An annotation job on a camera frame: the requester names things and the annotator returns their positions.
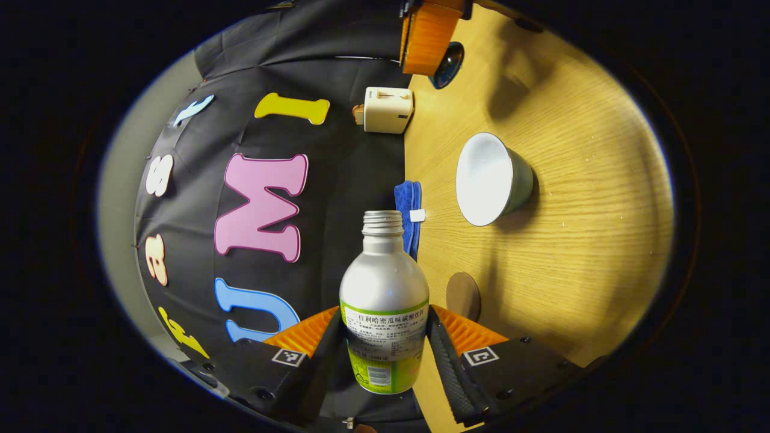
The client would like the teal teacup lid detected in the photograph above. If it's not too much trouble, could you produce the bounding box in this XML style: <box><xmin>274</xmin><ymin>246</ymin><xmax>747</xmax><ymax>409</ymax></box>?
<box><xmin>428</xmin><ymin>41</ymin><xmax>465</xmax><ymax>90</ymax></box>

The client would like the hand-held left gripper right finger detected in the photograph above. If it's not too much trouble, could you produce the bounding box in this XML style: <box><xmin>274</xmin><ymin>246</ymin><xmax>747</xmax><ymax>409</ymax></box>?
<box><xmin>424</xmin><ymin>304</ymin><xmax>603</xmax><ymax>429</ymax></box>

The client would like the white teacup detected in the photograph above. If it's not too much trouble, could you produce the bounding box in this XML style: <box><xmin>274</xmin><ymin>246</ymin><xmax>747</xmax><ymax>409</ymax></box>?
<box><xmin>455</xmin><ymin>132</ymin><xmax>534</xmax><ymax>227</ymax></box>

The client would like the black backdrop cloth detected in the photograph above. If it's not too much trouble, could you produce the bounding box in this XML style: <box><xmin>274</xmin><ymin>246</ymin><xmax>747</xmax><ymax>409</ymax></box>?
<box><xmin>134</xmin><ymin>2</ymin><xmax>423</xmax><ymax>364</ymax></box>

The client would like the blue folded towel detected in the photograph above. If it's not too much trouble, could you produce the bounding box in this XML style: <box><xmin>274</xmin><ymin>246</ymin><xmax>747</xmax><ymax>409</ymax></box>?
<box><xmin>394</xmin><ymin>180</ymin><xmax>427</xmax><ymax>261</ymax></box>

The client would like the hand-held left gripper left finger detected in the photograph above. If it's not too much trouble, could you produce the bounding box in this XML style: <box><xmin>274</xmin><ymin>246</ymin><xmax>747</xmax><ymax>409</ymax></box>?
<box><xmin>180</xmin><ymin>306</ymin><xmax>351</xmax><ymax>423</ymax></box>

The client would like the cream toaster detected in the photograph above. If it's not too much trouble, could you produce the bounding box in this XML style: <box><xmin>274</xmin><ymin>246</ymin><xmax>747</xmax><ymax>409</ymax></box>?
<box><xmin>364</xmin><ymin>87</ymin><xmax>414</xmax><ymax>135</ymax></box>

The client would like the silver green label water bottle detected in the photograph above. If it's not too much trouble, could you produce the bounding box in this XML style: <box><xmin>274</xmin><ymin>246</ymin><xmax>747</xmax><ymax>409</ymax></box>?
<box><xmin>339</xmin><ymin>210</ymin><xmax>431</xmax><ymax>395</ymax></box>

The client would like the round brown coaster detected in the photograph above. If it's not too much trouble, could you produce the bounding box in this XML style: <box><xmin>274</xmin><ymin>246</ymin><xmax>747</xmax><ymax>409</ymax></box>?
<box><xmin>446</xmin><ymin>272</ymin><xmax>481</xmax><ymax>324</ymax></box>

